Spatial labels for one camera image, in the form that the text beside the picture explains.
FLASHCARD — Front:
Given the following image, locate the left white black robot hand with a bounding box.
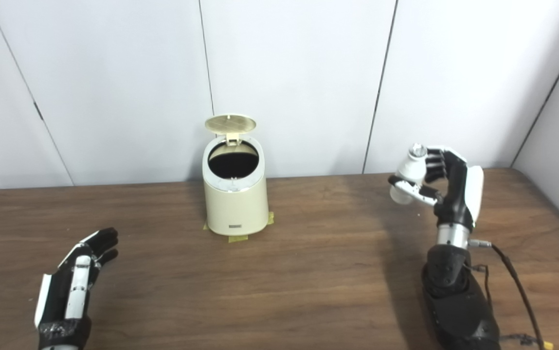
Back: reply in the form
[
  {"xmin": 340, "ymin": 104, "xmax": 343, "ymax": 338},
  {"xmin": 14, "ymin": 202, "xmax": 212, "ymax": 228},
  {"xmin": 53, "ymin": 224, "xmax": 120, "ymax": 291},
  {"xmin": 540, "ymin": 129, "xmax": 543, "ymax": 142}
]
[{"xmin": 34, "ymin": 227, "xmax": 119, "ymax": 350}]

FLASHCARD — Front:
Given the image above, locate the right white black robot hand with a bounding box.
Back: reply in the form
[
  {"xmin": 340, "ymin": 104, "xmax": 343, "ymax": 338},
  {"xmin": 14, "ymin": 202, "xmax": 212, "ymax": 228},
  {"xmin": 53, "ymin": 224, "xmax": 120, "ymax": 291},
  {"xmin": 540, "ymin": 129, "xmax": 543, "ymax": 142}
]
[{"xmin": 388, "ymin": 146, "xmax": 484, "ymax": 229}]

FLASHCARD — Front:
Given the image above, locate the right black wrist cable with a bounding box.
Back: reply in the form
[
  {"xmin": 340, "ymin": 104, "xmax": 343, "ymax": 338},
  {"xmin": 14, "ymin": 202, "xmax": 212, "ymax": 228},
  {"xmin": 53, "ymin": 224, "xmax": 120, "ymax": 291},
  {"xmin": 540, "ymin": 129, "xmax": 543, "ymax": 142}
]
[{"xmin": 469, "ymin": 239, "xmax": 555, "ymax": 350}]

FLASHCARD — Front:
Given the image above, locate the cream-colored round bin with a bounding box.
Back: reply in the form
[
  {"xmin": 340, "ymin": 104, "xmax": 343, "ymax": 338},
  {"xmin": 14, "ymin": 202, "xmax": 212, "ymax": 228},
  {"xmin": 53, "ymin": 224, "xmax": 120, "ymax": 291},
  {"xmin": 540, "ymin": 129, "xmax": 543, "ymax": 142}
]
[{"xmin": 202, "ymin": 114, "xmax": 270, "ymax": 236}]

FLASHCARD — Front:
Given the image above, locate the small white plastic bottle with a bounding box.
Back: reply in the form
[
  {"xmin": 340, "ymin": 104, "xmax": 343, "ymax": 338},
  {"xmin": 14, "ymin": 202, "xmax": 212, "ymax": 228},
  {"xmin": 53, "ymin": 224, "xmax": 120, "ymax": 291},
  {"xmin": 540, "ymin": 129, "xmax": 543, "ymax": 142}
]
[{"xmin": 390, "ymin": 143, "xmax": 428, "ymax": 206}]

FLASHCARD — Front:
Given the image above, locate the cream round bin lid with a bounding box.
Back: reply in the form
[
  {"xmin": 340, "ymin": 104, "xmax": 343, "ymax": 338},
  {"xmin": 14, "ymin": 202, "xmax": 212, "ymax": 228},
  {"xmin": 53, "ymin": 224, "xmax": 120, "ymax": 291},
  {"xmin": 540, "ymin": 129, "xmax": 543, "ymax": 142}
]
[{"xmin": 205, "ymin": 114, "xmax": 257, "ymax": 146}]

